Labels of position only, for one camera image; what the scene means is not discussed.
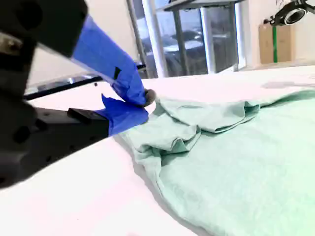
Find white glass door frame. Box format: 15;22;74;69
141;0;247;79

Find green upright strip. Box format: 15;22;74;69
271;23;279;63

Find brown cardboard box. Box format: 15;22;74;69
258;24;296;64

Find black metal rail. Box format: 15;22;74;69
23;64;149;100

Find black ring-shaped camera mount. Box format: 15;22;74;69
264;0;315;27

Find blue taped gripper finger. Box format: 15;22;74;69
0;0;157;109
34;93;149;172

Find pale green T-shirt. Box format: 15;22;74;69
120;89;315;236

